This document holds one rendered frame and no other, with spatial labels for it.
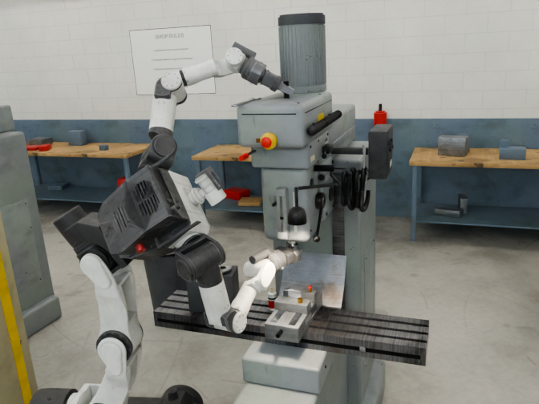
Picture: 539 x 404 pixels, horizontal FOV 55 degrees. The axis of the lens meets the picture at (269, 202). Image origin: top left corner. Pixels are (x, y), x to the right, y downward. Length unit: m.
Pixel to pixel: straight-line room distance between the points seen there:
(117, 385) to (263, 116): 1.20
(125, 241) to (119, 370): 0.58
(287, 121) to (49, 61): 6.64
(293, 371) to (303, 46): 1.33
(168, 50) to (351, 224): 5.01
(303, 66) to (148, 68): 5.21
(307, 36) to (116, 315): 1.33
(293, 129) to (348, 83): 4.48
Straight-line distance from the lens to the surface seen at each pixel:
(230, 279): 2.38
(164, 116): 1.99
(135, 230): 1.75
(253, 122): 1.92
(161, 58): 7.20
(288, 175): 2.05
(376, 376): 3.28
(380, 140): 2.24
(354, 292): 2.69
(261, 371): 2.29
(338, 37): 6.33
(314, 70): 2.25
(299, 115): 1.86
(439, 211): 5.91
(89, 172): 8.19
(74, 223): 2.00
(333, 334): 2.26
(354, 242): 2.58
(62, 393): 2.45
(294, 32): 2.23
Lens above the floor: 2.09
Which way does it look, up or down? 17 degrees down
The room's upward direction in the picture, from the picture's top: 3 degrees counter-clockwise
